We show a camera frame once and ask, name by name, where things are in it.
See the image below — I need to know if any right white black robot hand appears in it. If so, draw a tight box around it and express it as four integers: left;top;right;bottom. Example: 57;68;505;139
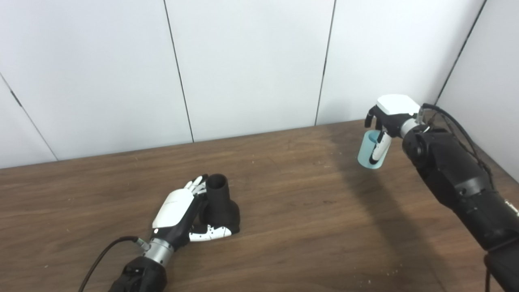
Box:
364;94;422;165

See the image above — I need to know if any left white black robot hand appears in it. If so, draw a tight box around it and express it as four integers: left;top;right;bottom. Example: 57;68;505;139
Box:
151;174;232;250

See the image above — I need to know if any black funnel-shaped nozzle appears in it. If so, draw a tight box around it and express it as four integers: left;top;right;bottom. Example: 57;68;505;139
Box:
199;174;240;236

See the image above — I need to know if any light-blue short hose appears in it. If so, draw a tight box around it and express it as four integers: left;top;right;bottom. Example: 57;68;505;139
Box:
357;130;388;170

